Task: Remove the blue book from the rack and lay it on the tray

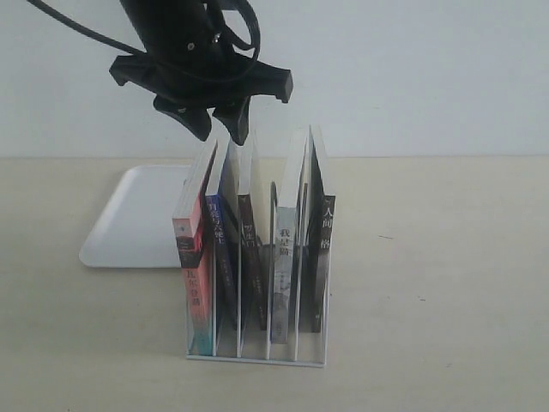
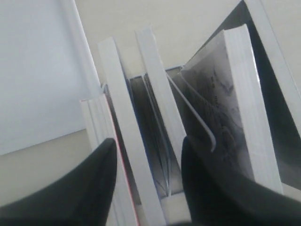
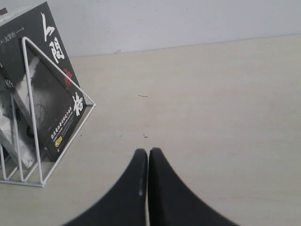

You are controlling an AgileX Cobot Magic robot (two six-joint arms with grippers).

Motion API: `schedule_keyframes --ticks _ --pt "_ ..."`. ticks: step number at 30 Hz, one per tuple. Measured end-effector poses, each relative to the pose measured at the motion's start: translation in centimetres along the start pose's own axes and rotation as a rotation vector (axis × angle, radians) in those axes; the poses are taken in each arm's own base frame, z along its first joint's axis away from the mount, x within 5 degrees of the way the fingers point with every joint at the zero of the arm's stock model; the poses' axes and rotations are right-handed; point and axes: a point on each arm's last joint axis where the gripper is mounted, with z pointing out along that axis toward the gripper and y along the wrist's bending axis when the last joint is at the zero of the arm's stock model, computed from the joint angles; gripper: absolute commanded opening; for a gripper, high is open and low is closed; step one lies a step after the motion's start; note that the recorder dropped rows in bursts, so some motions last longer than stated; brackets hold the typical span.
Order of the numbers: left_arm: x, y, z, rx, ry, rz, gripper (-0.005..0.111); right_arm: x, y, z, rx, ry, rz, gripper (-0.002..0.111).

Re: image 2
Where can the white rectangular tray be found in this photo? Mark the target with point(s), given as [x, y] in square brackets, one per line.
[46, 68]

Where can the blue spine book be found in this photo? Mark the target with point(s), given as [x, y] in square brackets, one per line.
[130, 132]

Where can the white grey spine book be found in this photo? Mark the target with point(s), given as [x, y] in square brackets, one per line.
[222, 83]

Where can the dark brown spine book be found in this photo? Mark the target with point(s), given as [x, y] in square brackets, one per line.
[170, 123]

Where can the white wire book rack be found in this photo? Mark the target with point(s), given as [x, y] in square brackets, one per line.
[165, 169]

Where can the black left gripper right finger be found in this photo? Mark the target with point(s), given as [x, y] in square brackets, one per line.
[217, 195]

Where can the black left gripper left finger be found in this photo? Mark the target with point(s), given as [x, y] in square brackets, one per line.
[62, 203]

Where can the red teal cover book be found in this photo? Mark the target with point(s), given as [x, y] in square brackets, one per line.
[110, 194]

